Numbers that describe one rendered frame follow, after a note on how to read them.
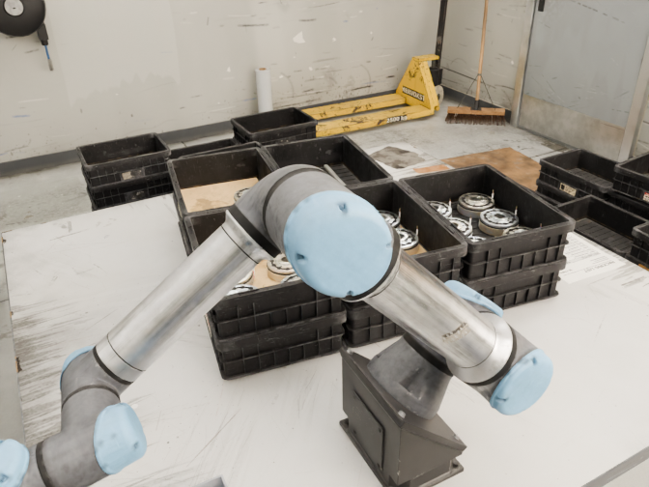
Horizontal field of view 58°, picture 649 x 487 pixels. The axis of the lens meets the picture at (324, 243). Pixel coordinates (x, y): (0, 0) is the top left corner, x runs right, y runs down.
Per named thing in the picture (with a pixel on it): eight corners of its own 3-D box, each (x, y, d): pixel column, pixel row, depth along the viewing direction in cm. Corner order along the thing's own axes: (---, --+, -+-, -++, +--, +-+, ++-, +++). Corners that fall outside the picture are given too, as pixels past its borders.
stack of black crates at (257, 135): (298, 178, 359) (295, 105, 336) (322, 196, 336) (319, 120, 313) (237, 192, 343) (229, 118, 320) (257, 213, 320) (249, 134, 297)
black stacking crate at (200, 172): (296, 234, 164) (294, 198, 158) (190, 255, 156) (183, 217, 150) (262, 180, 197) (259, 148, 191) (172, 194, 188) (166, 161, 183)
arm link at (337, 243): (514, 328, 104) (300, 148, 75) (576, 377, 92) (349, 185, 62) (469, 379, 105) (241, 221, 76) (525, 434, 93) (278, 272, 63)
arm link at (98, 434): (118, 371, 77) (37, 411, 75) (126, 426, 68) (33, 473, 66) (143, 411, 81) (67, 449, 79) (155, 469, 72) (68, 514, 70)
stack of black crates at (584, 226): (653, 304, 241) (676, 233, 224) (602, 328, 229) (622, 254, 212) (575, 260, 271) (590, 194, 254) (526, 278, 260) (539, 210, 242)
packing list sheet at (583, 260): (630, 263, 167) (631, 262, 167) (573, 286, 158) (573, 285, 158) (543, 216, 192) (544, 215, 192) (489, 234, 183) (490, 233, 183)
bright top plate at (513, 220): (525, 223, 157) (526, 221, 157) (494, 231, 154) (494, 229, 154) (502, 208, 165) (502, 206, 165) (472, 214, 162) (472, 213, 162)
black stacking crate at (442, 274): (465, 288, 140) (469, 247, 134) (350, 316, 132) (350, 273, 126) (393, 215, 172) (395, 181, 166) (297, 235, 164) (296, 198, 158)
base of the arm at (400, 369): (445, 427, 107) (479, 386, 106) (400, 409, 97) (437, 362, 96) (399, 375, 119) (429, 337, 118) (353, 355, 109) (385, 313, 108)
